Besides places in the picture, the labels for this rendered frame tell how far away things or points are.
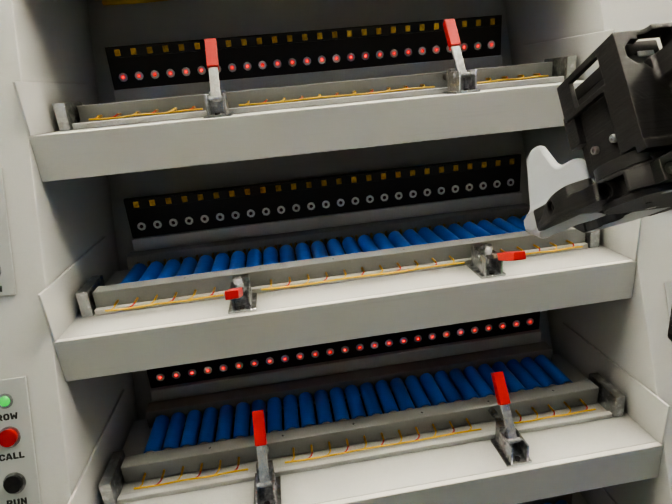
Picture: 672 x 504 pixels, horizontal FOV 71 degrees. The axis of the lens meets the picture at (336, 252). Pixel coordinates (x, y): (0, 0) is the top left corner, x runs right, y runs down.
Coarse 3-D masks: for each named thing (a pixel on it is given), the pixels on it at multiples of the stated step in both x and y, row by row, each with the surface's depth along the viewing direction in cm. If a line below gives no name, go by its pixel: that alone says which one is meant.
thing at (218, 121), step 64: (128, 64) 62; (192, 64) 63; (256, 64) 64; (320, 64) 65; (384, 64) 66; (448, 64) 67; (576, 64) 56; (64, 128) 50; (128, 128) 46; (192, 128) 47; (256, 128) 48; (320, 128) 49; (384, 128) 50; (448, 128) 51; (512, 128) 52
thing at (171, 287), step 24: (456, 240) 55; (480, 240) 54; (504, 240) 54; (528, 240) 55; (552, 240) 55; (576, 240) 56; (288, 264) 52; (312, 264) 52; (336, 264) 52; (360, 264) 53; (384, 264) 53; (408, 264) 54; (96, 288) 51; (120, 288) 50; (144, 288) 50; (168, 288) 51; (192, 288) 51; (216, 288) 51; (264, 288) 50
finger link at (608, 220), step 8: (664, 208) 30; (608, 216) 32; (616, 216) 32; (624, 216) 30; (632, 216) 31; (640, 216) 31; (584, 224) 35; (592, 224) 34; (600, 224) 33; (608, 224) 33; (616, 224) 33; (584, 232) 35
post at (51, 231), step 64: (0, 0) 46; (64, 0) 58; (0, 64) 45; (64, 64) 56; (0, 128) 45; (64, 192) 51; (64, 256) 50; (0, 320) 45; (64, 384) 46; (128, 384) 63; (64, 448) 45
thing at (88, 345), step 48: (144, 240) 62; (192, 240) 63; (624, 240) 52; (48, 288) 45; (336, 288) 51; (384, 288) 50; (432, 288) 49; (480, 288) 49; (528, 288) 50; (576, 288) 51; (624, 288) 52; (96, 336) 45; (144, 336) 46; (192, 336) 47; (240, 336) 47; (288, 336) 48; (336, 336) 49
